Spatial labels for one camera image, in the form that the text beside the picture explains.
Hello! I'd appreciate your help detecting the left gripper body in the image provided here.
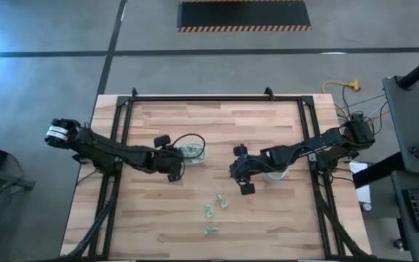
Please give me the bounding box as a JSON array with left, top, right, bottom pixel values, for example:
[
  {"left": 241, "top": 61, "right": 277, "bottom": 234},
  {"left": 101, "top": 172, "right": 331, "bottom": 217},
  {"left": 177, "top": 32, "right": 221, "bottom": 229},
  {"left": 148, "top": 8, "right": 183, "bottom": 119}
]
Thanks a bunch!
[{"left": 153, "top": 150, "right": 185, "bottom": 183}]

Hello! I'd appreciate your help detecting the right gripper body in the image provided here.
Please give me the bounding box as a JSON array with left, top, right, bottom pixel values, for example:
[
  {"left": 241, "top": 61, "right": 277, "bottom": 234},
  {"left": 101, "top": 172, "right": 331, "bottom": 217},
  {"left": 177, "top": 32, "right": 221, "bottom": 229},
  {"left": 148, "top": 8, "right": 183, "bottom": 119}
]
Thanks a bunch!
[{"left": 230, "top": 144, "right": 266, "bottom": 180}]

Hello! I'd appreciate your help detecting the heap of green sweetener packets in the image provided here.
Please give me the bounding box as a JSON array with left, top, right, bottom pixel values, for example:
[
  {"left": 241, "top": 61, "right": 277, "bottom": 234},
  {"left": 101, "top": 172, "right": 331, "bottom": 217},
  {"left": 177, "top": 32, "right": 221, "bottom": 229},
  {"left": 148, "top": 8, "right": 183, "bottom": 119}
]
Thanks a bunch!
[{"left": 179, "top": 144, "right": 204, "bottom": 160}]

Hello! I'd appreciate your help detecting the white paper sheet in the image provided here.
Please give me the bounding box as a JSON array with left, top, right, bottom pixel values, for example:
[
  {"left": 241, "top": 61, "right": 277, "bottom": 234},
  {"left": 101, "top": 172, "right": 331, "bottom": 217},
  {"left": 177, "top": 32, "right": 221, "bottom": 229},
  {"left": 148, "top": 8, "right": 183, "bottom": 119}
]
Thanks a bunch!
[{"left": 348, "top": 161, "right": 372, "bottom": 205}]

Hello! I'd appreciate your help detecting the black desk beam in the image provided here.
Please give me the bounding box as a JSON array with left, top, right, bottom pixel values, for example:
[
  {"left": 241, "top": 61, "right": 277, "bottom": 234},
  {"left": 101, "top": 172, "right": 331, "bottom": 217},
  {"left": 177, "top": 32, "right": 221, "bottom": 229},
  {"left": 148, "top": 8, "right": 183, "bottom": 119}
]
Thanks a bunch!
[{"left": 352, "top": 151, "right": 407, "bottom": 189}]

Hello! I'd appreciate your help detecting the black hazard-striped floor mat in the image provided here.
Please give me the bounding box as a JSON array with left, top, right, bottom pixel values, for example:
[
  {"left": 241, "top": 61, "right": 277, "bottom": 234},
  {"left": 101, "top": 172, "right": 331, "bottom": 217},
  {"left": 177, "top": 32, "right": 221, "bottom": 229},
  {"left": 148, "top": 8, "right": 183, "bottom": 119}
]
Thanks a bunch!
[{"left": 176, "top": 0, "right": 313, "bottom": 33}]

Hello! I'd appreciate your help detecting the grey metal stand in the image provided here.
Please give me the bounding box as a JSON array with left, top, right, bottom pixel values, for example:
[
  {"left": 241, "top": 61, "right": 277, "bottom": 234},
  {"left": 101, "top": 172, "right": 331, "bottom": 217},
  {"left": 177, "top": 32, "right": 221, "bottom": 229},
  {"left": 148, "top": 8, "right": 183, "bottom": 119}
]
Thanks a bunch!
[{"left": 0, "top": 163, "right": 36, "bottom": 262}]

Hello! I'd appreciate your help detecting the grey office desk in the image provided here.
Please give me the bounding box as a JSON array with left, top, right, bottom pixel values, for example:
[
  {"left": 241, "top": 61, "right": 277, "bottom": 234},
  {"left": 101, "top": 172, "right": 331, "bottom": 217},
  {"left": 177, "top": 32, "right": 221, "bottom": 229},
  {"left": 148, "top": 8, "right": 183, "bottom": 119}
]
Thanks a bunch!
[
  {"left": 391, "top": 170, "right": 419, "bottom": 262},
  {"left": 382, "top": 74, "right": 419, "bottom": 175}
]

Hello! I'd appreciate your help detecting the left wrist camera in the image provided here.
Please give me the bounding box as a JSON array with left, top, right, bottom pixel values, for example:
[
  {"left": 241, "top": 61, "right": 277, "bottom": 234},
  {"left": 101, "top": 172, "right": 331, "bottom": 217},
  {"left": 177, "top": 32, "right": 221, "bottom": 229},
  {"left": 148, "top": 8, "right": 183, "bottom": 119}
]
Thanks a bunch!
[{"left": 153, "top": 134, "right": 172, "bottom": 149}]

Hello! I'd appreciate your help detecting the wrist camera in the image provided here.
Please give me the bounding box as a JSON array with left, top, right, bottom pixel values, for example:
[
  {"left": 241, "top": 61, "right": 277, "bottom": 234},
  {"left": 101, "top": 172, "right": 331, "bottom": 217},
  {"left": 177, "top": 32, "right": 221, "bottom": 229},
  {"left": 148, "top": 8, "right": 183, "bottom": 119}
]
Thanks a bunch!
[
  {"left": 239, "top": 180, "right": 257, "bottom": 197},
  {"left": 153, "top": 134, "right": 172, "bottom": 149}
]

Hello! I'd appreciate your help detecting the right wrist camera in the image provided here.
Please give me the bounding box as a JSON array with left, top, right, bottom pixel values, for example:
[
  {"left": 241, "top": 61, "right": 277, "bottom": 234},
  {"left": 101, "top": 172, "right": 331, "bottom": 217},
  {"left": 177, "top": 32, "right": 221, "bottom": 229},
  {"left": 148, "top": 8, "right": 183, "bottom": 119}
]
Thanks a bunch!
[{"left": 239, "top": 180, "right": 257, "bottom": 197}]

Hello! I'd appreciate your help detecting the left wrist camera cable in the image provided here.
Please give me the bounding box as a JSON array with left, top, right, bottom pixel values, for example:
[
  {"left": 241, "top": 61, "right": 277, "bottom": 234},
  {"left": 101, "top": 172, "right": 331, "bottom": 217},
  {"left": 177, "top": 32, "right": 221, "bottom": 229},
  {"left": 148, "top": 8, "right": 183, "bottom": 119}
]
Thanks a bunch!
[{"left": 170, "top": 132, "right": 207, "bottom": 164}]

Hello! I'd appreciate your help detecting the black metal table frame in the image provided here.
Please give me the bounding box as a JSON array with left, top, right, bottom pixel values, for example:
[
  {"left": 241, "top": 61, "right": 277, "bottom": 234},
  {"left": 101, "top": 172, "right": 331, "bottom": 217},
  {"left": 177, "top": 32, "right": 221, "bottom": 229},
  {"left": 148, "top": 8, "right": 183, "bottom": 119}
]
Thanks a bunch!
[{"left": 65, "top": 86, "right": 370, "bottom": 260}]

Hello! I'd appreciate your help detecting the yellow extension cord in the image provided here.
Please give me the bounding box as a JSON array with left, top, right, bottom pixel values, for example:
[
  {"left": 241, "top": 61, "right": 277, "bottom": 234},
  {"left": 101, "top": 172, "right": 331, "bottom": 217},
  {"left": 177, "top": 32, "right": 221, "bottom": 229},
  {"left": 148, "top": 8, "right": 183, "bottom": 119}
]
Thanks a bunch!
[{"left": 321, "top": 79, "right": 388, "bottom": 124}]

